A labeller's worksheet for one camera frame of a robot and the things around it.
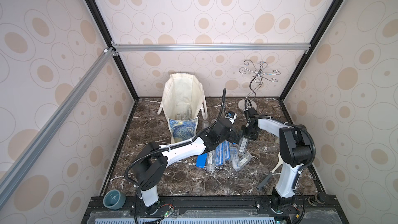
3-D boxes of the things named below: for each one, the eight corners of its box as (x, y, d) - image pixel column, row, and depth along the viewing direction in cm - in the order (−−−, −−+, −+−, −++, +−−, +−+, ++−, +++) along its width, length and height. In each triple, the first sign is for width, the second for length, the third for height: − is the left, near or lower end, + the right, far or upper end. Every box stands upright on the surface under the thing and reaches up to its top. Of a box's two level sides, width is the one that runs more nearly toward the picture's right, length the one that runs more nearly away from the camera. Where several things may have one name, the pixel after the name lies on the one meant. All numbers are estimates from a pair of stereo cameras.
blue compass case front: (195, 166, 88) (194, 165, 86) (198, 152, 93) (198, 151, 91) (205, 168, 87) (205, 167, 85) (207, 154, 93) (207, 152, 91)
